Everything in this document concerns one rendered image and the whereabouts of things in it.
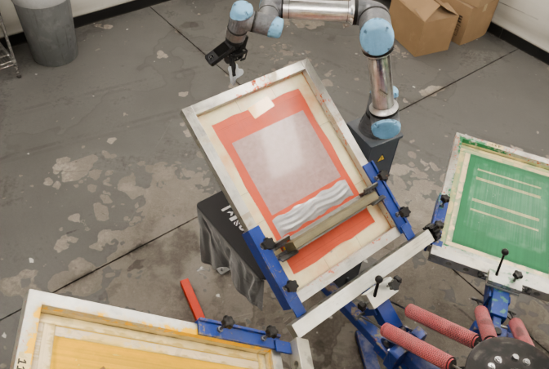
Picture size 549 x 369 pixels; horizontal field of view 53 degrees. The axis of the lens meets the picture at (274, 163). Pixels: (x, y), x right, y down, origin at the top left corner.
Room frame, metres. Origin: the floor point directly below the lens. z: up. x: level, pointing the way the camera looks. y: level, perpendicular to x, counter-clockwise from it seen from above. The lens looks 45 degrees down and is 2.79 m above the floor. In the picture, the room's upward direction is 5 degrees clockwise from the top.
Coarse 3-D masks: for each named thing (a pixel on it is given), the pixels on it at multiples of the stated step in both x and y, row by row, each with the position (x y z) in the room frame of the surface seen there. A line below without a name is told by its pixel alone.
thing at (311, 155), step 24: (288, 96) 1.71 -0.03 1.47; (288, 120) 1.62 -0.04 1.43; (312, 120) 1.66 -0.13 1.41; (288, 144) 1.53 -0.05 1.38; (312, 144) 1.57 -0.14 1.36; (312, 168) 1.48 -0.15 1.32; (336, 168) 1.51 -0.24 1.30; (312, 192) 1.40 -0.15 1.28; (360, 216) 1.37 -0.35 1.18; (336, 240) 1.26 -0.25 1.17
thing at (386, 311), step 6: (378, 306) 1.04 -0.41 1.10; (384, 306) 1.04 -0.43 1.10; (390, 306) 1.05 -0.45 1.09; (378, 312) 1.02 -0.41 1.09; (384, 312) 1.03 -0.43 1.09; (390, 312) 1.03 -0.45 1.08; (378, 318) 1.02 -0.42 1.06; (384, 318) 1.01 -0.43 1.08; (390, 318) 1.01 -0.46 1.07; (396, 318) 1.02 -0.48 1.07; (396, 324) 1.00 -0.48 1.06; (402, 324) 1.01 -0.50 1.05
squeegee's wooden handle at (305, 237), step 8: (360, 200) 1.35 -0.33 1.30; (368, 200) 1.36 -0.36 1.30; (344, 208) 1.34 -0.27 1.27; (352, 208) 1.31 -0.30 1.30; (360, 208) 1.32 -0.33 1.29; (336, 216) 1.26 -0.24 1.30; (344, 216) 1.27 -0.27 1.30; (320, 224) 1.23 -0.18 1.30; (328, 224) 1.23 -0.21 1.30; (336, 224) 1.24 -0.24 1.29; (312, 232) 1.18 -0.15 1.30; (320, 232) 1.19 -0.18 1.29; (296, 240) 1.14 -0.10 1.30; (304, 240) 1.15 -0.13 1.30; (288, 248) 1.14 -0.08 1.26; (296, 248) 1.12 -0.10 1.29
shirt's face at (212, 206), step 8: (208, 200) 1.59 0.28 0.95; (216, 200) 1.60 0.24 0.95; (224, 200) 1.60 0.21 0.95; (208, 208) 1.54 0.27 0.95; (216, 208) 1.55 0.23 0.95; (208, 216) 1.50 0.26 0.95; (216, 216) 1.50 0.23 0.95; (224, 216) 1.51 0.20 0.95; (216, 224) 1.46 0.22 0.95; (224, 224) 1.47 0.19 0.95; (232, 224) 1.47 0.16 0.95; (224, 232) 1.42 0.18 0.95; (232, 232) 1.43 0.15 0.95; (240, 232) 1.43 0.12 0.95; (232, 240) 1.38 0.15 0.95; (240, 240) 1.39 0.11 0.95; (240, 248) 1.35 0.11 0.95; (248, 248) 1.35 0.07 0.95; (248, 256) 1.31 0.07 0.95; (256, 264) 1.28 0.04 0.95
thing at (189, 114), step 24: (288, 72) 1.77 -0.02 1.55; (312, 72) 1.81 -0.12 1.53; (216, 96) 1.56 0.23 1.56; (240, 96) 1.61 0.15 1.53; (192, 120) 1.45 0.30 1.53; (336, 120) 1.66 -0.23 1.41; (216, 168) 1.32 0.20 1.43; (360, 168) 1.53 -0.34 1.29; (240, 216) 1.20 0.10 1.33; (384, 240) 1.30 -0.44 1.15; (312, 288) 1.06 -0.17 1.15
